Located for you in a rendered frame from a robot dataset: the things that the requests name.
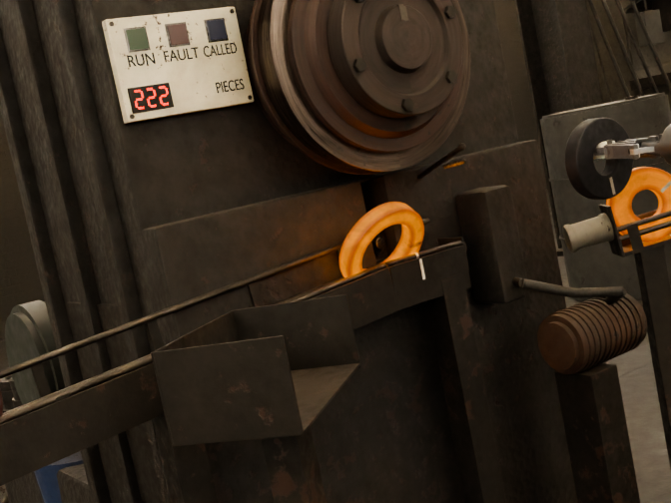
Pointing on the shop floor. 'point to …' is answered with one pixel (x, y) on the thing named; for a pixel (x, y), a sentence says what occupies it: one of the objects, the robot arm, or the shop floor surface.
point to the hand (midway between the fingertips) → (598, 150)
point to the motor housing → (594, 392)
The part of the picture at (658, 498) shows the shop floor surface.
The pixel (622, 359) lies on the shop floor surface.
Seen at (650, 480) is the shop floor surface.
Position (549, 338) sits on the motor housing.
